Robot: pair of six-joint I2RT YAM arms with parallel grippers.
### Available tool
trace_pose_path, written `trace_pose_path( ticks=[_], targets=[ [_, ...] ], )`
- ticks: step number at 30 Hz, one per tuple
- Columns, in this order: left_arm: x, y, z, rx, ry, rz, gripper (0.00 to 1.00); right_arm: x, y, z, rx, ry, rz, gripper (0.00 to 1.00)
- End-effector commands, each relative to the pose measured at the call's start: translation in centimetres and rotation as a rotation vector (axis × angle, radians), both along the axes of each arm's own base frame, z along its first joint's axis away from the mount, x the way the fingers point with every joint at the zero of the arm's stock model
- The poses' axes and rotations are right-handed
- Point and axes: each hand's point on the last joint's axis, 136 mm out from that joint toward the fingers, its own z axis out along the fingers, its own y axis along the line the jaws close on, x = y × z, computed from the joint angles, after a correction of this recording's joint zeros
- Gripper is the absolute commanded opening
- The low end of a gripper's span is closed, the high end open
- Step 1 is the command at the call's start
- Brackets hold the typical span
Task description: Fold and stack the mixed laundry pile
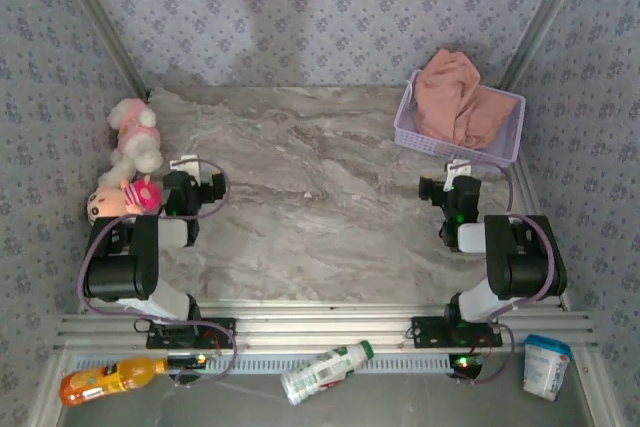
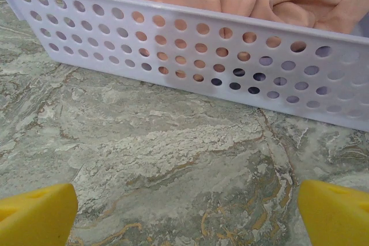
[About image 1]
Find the white yoghurt cup blue lid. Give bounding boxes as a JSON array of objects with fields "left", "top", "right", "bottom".
[{"left": 522, "top": 333, "right": 573, "bottom": 403}]

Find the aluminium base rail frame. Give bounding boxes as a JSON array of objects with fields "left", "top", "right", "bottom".
[{"left": 53, "top": 298, "right": 599, "bottom": 349}]

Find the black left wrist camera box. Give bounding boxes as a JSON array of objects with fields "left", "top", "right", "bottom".
[{"left": 199, "top": 173, "right": 228, "bottom": 205}]

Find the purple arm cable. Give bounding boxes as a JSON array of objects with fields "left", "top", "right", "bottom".
[
  {"left": 455, "top": 159, "right": 559, "bottom": 388},
  {"left": 76, "top": 158, "right": 239, "bottom": 391}
]

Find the small circuit board green light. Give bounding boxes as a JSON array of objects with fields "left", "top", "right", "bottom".
[
  {"left": 166, "top": 353, "right": 208, "bottom": 369},
  {"left": 447, "top": 353, "right": 486, "bottom": 379}
]

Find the aluminium corner post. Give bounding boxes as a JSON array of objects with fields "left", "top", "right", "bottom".
[
  {"left": 498, "top": 0, "right": 595, "bottom": 92},
  {"left": 48, "top": 0, "right": 152, "bottom": 100}
]

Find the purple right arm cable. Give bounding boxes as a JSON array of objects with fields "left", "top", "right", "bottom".
[{"left": 455, "top": 159, "right": 559, "bottom": 388}]

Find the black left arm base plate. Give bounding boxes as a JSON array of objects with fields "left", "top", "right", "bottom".
[{"left": 145, "top": 317, "right": 237, "bottom": 350}]

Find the orange juice bottle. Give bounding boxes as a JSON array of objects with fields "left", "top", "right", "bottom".
[{"left": 59, "top": 355, "right": 170, "bottom": 408}]

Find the grey slotted cable duct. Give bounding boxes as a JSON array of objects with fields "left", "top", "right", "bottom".
[{"left": 73, "top": 353, "right": 482, "bottom": 377}]

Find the white milk bottle green cap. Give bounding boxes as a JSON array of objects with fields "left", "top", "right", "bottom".
[{"left": 279, "top": 339, "right": 376, "bottom": 407}]

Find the salmon pink garment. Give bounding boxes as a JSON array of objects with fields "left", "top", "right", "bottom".
[{"left": 413, "top": 49, "right": 518, "bottom": 150}]

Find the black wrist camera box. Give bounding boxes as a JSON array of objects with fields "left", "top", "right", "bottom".
[
  {"left": 199, "top": 173, "right": 228, "bottom": 205},
  {"left": 418, "top": 175, "right": 446, "bottom": 202}
]

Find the white plush dog pink outfit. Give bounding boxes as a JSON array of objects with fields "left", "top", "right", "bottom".
[{"left": 97, "top": 98, "right": 164, "bottom": 188}]

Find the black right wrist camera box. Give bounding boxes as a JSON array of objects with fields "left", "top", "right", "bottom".
[{"left": 418, "top": 175, "right": 446, "bottom": 202}]

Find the plush doll pink striped shirt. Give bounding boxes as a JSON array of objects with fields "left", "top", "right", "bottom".
[{"left": 85, "top": 175, "right": 166, "bottom": 228}]

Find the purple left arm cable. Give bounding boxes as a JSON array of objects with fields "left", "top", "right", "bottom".
[{"left": 76, "top": 158, "right": 239, "bottom": 391}]

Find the purple plastic basket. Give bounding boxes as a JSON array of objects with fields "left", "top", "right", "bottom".
[{"left": 393, "top": 69, "right": 528, "bottom": 165}]

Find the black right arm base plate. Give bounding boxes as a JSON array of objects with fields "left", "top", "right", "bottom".
[{"left": 410, "top": 316, "right": 503, "bottom": 349}]

